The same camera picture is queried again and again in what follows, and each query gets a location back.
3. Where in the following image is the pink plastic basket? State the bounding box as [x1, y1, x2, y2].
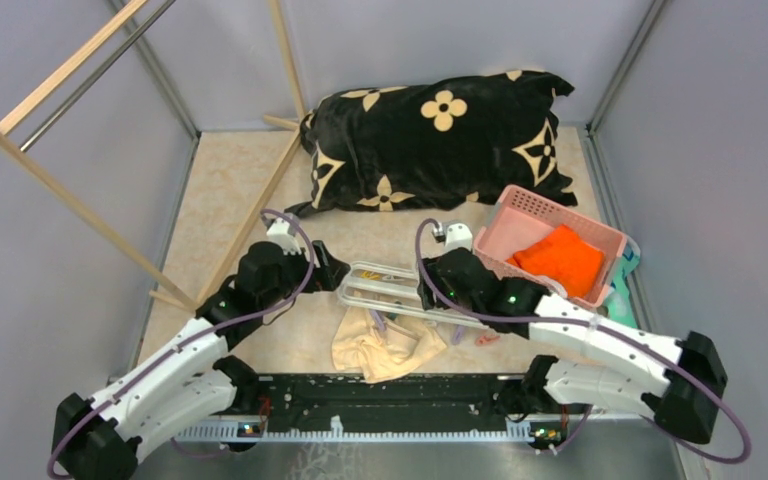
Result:
[473, 185, 628, 310]

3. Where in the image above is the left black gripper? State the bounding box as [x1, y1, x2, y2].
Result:
[259, 239, 349, 311]

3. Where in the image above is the metal rack rod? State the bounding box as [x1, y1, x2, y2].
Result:
[19, 0, 176, 152]

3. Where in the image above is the black floral pillow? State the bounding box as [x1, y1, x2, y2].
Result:
[289, 69, 578, 218]

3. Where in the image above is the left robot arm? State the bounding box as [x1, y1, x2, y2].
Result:
[47, 241, 350, 479]

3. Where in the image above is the purple clothespin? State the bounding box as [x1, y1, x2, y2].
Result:
[369, 310, 387, 333]
[451, 325, 466, 345]

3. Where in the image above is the orange underwear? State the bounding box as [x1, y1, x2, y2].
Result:
[506, 225, 605, 297]

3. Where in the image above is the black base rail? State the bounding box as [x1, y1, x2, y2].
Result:
[102, 372, 697, 445]

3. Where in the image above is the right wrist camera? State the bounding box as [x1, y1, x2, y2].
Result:
[432, 221, 474, 253]

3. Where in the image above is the yellow clothespin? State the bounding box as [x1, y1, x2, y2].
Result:
[361, 271, 383, 280]

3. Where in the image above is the wooden drying rack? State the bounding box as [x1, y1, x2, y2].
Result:
[0, 0, 307, 313]

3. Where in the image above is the orange clothespin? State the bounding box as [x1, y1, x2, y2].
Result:
[474, 335, 501, 347]

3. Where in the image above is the cream boxer underwear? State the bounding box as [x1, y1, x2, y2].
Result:
[331, 307, 448, 383]

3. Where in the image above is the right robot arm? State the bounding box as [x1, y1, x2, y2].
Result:
[417, 248, 728, 445]

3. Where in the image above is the white clip hanger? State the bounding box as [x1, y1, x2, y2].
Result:
[336, 261, 488, 330]

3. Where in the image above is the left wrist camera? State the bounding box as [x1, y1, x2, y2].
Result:
[266, 218, 302, 255]

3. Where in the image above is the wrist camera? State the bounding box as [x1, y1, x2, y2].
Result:
[432, 221, 474, 253]
[266, 218, 302, 255]

